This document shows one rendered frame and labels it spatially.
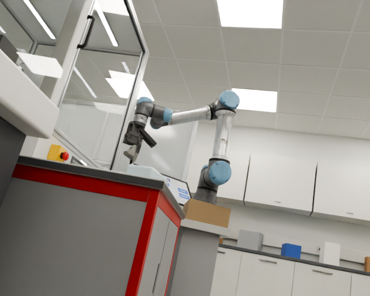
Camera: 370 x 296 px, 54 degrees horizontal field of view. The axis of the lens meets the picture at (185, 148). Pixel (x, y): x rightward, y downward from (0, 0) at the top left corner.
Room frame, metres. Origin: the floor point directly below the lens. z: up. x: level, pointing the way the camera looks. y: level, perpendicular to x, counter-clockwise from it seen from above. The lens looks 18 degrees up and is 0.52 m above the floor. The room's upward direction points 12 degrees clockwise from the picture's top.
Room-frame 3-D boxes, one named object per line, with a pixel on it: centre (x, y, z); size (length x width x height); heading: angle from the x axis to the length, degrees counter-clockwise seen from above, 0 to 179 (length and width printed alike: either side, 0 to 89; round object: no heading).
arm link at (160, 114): (1.84, 0.17, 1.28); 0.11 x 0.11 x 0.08; 11
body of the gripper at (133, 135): (1.80, 0.27, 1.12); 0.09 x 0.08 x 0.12; 114
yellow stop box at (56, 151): (1.57, 0.54, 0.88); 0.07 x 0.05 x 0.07; 170
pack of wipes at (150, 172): (1.21, 0.10, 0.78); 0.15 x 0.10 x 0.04; 158
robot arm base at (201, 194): (2.02, -0.17, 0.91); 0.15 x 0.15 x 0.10
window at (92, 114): (1.94, 0.52, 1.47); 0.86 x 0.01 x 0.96; 170
